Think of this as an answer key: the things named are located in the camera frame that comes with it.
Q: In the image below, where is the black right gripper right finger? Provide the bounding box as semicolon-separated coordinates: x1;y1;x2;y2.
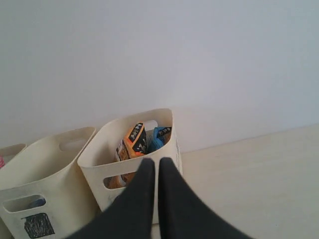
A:
158;157;251;239

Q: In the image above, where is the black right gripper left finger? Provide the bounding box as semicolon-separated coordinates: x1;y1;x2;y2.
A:
68;158;156;239

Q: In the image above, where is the orange noodle packet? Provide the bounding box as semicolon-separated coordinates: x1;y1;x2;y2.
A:
106;122;147;189

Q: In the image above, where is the blue noodle packet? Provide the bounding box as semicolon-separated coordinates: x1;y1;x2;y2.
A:
147;127;172;153

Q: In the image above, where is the pink chips can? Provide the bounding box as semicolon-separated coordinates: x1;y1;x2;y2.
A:
0;156;5;168

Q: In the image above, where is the cream bin circle mark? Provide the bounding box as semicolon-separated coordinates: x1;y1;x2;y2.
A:
78;109;182;211

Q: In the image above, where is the cream bin square mark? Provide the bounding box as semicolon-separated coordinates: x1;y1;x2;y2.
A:
0;127;98;239

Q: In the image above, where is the cream bin triangle mark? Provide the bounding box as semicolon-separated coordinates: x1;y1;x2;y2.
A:
0;143;27;165

